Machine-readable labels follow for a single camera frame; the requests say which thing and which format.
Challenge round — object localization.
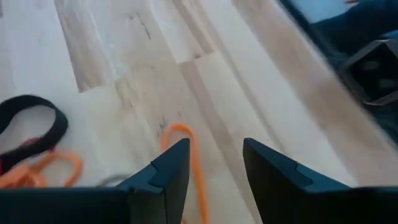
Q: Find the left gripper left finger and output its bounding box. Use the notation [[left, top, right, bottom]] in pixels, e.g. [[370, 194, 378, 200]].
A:
[[116, 138, 191, 224]]

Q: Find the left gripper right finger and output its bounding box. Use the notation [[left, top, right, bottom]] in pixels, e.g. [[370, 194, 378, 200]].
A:
[[243, 138, 352, 224]]

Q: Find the long orange rubber band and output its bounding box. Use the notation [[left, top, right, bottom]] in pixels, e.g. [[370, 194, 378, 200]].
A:
[[160, 123, 210, 224]]

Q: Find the wide black rubber band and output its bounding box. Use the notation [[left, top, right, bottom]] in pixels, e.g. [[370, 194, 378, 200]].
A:
[[0, 95, 69, 175]]

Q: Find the red rubber band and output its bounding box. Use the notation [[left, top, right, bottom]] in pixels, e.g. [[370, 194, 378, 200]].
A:
[[20, 136, 43, 149]]

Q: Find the dark bin with grey rim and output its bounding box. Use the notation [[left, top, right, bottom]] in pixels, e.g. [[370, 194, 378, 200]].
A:
[[338, 39, 398, 106]]

